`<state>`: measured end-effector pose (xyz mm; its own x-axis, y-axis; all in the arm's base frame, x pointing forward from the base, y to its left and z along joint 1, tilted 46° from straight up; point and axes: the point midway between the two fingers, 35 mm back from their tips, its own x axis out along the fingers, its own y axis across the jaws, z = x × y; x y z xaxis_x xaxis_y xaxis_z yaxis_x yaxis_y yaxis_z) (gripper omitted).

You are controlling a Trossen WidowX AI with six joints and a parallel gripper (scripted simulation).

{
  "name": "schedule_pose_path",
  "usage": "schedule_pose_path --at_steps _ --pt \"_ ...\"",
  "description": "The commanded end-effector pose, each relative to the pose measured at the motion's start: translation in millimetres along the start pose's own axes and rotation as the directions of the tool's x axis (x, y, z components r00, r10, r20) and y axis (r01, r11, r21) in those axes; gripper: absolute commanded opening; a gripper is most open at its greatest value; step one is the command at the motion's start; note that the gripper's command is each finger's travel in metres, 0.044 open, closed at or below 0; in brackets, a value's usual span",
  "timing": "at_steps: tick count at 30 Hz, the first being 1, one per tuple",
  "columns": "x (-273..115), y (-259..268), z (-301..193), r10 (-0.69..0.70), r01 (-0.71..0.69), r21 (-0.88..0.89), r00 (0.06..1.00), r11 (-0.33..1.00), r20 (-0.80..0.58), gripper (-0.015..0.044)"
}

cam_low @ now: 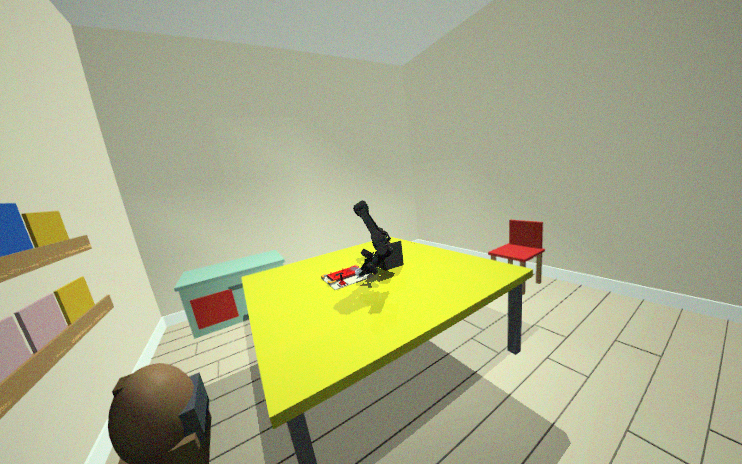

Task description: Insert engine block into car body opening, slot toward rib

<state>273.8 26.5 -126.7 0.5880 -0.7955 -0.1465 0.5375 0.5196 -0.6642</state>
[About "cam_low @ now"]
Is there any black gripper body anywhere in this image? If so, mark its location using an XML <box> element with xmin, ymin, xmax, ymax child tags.
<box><xmin>366</xmin><ymin>252</ymin><xmax>385</xmax><ymax>275</ymax></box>

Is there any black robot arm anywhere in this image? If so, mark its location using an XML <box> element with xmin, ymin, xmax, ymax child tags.
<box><xmin>353</xmin><ymin>200</ymin><xmax>393</xmax><ymax>262</ymax></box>

